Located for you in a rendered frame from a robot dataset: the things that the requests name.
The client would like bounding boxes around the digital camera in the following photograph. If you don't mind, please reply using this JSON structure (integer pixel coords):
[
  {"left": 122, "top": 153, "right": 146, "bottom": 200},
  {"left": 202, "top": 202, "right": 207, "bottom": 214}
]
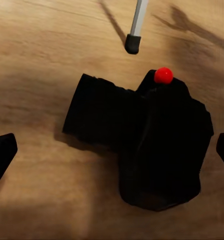
[{"left": 62, "top": 67, "right": 214, "bottom": 212}]

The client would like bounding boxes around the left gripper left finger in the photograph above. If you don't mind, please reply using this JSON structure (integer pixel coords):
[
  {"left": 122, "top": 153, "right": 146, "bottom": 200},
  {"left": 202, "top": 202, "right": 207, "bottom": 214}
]
[{"left": 0, "top": 133, "right": 18, "bottom": 180}]

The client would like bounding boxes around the camera tripod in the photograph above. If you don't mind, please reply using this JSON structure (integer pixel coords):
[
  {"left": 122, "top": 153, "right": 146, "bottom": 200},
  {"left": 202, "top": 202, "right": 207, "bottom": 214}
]
[{"left": 125, "top": 0, "right": 148, "bottom": 54}]

